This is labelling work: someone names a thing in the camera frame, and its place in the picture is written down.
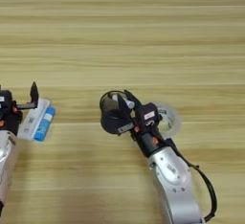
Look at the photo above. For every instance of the blue glue stick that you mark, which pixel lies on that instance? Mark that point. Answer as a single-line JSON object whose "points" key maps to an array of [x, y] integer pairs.
{"points": [[44, 124]]}

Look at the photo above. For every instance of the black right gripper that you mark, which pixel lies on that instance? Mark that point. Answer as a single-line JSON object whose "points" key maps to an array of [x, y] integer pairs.
{"points": [[150, 141]]}

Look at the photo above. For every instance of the black and white marker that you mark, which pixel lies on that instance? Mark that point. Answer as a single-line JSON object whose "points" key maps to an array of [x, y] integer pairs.
{"points": [[129, 103]]}

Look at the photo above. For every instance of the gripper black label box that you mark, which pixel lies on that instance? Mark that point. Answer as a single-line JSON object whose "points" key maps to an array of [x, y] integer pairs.
{"points": [[7, 98], [149, 114]]}

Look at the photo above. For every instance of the clear adhesive tape roll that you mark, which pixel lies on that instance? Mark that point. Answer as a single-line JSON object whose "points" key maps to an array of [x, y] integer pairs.
{"points": [[173, 119]]}

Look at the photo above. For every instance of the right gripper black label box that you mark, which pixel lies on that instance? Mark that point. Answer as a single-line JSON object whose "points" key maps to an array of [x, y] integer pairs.
{"points": [[149, 114]]}

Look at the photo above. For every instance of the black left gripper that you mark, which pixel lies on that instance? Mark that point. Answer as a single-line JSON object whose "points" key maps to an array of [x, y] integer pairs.
{"points": [[11, 121]]}

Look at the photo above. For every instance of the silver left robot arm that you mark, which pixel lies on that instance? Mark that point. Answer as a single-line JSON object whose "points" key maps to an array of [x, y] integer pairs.
{"points": [[6, 157]]}

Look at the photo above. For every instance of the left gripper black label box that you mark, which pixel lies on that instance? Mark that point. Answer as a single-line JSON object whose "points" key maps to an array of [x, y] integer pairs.
{"points": [[7, 98]]}

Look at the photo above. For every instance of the black mesh pen cup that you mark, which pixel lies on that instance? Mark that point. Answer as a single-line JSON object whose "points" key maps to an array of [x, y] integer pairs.
{"points": [[108, 121]]}

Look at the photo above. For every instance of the white rectangular box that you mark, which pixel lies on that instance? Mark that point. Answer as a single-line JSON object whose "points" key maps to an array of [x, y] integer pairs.
{"points": [[32, 119]]}

